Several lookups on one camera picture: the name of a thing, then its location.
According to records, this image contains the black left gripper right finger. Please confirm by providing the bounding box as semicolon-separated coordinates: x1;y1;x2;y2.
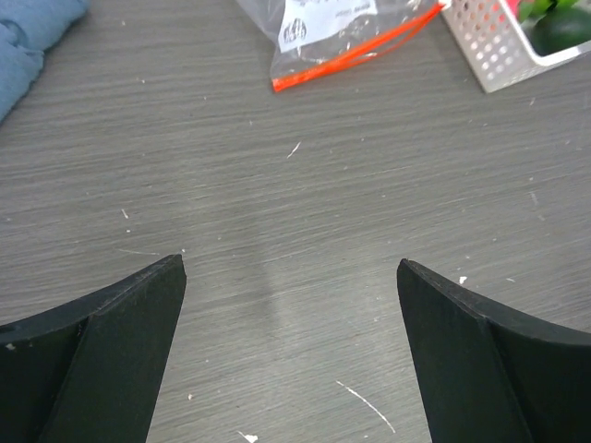
397;259;590;442

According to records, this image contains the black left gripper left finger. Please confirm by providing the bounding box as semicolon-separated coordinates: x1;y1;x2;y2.
1;255;187;442

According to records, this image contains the clear zip bag orange zipper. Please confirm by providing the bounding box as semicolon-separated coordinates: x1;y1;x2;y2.
237;0;451;92

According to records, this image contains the white perforated plastic basket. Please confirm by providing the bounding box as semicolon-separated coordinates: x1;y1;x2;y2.
441;1;590;93

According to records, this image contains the blue folded cloth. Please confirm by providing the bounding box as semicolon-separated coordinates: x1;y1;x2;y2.
1;0;90;118

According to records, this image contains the green toy fruit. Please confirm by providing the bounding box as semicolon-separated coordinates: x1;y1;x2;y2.
529;7;590;56

